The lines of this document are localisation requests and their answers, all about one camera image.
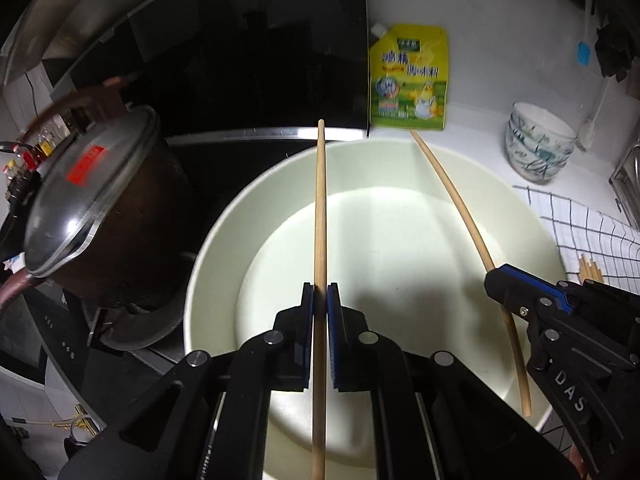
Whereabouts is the wooden chopstick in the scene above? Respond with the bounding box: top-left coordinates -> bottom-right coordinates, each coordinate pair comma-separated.
409,129 -> 534,417
311,119 -> 328,480
578,255 -> 604,284

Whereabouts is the wooden chopstick on cloth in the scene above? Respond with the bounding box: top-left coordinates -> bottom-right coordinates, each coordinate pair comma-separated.
578,255 -> 604,284

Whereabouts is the checkered white cloth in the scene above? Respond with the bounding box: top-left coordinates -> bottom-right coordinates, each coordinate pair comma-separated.
513,185 -> 640,295

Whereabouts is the white round plate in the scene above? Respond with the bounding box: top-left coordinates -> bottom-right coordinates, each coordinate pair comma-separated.
183,136 -> 565,479

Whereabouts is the steel dish rack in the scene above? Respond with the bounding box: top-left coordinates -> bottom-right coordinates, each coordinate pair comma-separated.
610,141 -> 640,230

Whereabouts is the top floral bowl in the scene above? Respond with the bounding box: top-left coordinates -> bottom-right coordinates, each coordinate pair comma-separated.
504,102 -> 577,183

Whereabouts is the white hanging brush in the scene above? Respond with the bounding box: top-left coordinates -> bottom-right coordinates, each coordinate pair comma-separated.
577,77 -> 612,152

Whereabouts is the dark pot with glass lid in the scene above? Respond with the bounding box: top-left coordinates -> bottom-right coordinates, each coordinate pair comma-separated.
0,77 -> 187,351

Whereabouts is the yellow seasoning pouch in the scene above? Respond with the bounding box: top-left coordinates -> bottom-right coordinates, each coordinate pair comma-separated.
369,24 -> 449,131

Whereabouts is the black hanging cloth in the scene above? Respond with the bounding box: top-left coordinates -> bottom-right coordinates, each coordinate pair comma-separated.
594,11 -> 639,82

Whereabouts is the black range hood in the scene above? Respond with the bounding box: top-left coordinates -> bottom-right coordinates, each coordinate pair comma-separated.
1,0 -> 369,136

